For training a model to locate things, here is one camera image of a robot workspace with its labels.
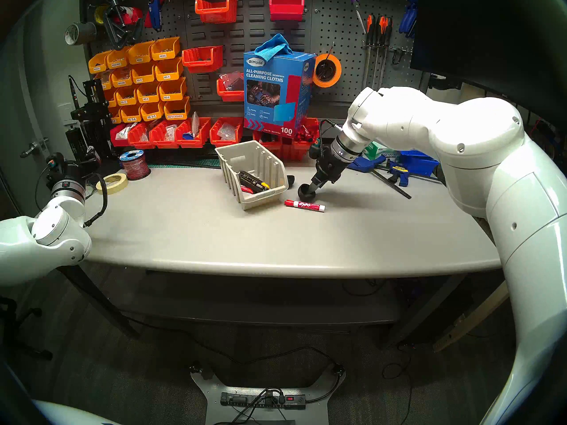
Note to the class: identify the orange parts bin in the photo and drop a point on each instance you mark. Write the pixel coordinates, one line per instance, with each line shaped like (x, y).
(117, 117)
(113, 99)
(110, 80)

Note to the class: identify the clear bag of parts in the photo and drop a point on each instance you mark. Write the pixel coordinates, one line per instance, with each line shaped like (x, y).
(230, 79)

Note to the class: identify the dark red shelf bin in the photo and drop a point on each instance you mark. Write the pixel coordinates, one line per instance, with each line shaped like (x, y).
(116, 141)

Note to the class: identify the yellow tape roll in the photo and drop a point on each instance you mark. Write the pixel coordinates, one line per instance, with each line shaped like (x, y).
(98, 14)

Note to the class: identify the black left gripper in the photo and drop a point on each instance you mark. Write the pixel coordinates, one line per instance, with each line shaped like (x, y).
(71, 171)

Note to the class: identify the orange bin labelled HEX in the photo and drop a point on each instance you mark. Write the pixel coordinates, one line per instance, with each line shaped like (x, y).
(176, 110)

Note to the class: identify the orange-red wall bin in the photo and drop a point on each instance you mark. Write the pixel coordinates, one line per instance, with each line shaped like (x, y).
(202, 60)
(216, 11)
(228, 95)

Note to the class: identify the dark grey C-clamp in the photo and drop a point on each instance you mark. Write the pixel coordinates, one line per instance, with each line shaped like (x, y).
(113, 32)
(137, 30)

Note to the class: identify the grey duct tape roll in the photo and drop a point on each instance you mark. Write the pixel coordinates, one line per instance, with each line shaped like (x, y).
(79, 33)

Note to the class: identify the orange bin labelled M3X6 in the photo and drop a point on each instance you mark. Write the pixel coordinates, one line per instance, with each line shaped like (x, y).
(165, 51)

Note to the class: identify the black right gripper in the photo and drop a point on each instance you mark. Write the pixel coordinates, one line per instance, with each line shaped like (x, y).
(328, 167)

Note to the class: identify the orange bin labelled M3-12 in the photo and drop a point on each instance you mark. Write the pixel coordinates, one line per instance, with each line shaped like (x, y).
(125, 97)

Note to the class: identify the green white Kimtech wipes box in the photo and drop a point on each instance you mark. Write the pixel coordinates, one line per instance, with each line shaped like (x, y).
(381, 153)

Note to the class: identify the black tool rack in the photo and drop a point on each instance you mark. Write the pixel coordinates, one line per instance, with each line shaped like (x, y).
(79, 138)

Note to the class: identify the orange bin labelled M3-8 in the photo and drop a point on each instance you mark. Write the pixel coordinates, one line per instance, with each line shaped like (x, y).
(147, 94)

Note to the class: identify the clear plastic parts bag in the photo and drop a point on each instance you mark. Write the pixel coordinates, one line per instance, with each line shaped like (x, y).
(227, 130)
(170, 132)

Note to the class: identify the black soldering pen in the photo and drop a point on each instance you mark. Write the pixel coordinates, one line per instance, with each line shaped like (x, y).
(73, 91)

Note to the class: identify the black tool with yellow end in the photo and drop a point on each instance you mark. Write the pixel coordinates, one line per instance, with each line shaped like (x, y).
(252, 180)

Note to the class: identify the black monitor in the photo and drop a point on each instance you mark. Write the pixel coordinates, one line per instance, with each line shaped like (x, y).
(487, 39)

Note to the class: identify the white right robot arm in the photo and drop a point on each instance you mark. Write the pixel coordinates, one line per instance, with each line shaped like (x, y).
(478, 141)

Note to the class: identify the blue bar clamp yellow label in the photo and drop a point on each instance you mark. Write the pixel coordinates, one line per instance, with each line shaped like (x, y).
(401, 172)

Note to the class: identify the blue plastic bin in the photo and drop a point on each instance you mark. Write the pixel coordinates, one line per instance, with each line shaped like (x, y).
(421, 165)

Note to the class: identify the blue microfibre cloth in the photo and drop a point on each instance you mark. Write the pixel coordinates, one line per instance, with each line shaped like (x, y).
(272, 45)

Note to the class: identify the black press stand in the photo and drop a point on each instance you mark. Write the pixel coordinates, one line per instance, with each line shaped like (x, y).
(91, 106)

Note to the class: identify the orange bin labelled M3X5X4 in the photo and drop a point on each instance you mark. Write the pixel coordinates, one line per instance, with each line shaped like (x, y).
(98, 64)

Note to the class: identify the orange bin labelled M2.5-6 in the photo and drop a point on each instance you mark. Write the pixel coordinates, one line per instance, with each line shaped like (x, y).
(130, 116)

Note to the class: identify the black monitor mount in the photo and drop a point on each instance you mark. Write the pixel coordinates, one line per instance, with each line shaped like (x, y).
(443, 81)

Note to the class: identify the clear bag with leaflet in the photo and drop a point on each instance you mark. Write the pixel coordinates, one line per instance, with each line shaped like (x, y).
(195, 122)

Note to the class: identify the orange black screwdriver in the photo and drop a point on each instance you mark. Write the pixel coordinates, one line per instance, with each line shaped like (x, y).
(388, 30)
(381, 30)
(370, 28)

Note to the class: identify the black table leg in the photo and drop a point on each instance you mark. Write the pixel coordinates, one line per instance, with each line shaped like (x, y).
(102, 304)

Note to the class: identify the stack of red bins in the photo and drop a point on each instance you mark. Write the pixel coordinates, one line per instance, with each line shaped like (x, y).
(288, 154)

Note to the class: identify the orange bin labelled M2.5-5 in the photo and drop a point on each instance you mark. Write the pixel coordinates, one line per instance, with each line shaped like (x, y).
(152, 113)

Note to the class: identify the black carabiner clip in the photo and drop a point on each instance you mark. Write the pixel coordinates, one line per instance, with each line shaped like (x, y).
(394, 56)

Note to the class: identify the red Expo marker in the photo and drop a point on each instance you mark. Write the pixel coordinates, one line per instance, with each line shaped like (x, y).
(305, 205)

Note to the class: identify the orange bin labelled M4-6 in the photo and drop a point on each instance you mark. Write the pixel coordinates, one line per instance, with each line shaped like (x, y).
(142, 75)

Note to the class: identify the orange bin labelled M4X4X6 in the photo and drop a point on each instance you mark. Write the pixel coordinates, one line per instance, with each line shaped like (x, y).
(121, 79)

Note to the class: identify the orange bin labelled M3X8 BAD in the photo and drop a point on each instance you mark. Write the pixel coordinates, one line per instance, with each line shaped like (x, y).
(118, 59)

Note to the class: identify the white plastic parts bag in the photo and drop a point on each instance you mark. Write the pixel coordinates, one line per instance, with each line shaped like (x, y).
(122, 131)

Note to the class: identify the white light switch plate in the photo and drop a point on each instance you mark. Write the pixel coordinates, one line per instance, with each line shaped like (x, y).
(64, 113)

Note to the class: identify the beige plastic storage bin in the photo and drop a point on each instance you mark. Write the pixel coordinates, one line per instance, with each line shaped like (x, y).
(248, 156)

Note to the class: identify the beige masking tape roll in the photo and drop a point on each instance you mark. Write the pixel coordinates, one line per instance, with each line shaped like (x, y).
(124, 186)

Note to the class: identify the green cutting mat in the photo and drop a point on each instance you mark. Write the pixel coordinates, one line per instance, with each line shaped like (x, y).
(175, 160)

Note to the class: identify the dark grey pegboard panel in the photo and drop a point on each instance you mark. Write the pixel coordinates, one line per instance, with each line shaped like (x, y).
(248, 25)

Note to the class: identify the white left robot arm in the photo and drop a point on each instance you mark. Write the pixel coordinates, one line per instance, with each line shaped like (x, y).
(26, 247)

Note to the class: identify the black power strip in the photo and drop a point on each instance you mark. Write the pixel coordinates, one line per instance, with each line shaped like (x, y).
(263, 400)

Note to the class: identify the orange bin labelled M3-6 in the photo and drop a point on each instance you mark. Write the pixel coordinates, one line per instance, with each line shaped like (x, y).
(172, 91)

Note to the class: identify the crimson wall bin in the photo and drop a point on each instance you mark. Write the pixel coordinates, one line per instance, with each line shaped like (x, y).
(286, 9)

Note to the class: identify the glass door grey frame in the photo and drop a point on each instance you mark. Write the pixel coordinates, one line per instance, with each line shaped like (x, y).
(26, 96)

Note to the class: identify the orange bin labelled M3-4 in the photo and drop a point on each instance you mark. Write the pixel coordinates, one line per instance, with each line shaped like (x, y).
(168, 71)

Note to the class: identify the blue spring clamp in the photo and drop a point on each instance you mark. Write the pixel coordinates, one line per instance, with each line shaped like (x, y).
(409, 12)

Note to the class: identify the blue cleaning cloths box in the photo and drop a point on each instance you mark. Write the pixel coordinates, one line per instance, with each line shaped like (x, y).
(266, 96)

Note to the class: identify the red tool with black knobs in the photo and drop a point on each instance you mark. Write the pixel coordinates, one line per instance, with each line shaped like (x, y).
(246, 190)

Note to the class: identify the orange tape roll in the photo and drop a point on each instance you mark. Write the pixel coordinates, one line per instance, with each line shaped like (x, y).
(339, 71)

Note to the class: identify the red tape roll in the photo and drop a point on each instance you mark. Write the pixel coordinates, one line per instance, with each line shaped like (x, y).
(130, 14)

